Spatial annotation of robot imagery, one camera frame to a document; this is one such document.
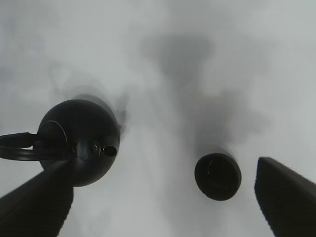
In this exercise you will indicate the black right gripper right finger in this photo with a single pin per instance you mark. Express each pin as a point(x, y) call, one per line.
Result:
point(286, 199)

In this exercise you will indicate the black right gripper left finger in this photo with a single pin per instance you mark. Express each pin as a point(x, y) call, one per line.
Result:
point(39, 207)

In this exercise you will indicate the black round teapot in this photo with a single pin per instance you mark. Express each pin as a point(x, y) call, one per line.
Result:
point(79, 130)

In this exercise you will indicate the small black teacup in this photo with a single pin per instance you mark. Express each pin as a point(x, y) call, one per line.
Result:
point(218, 176)

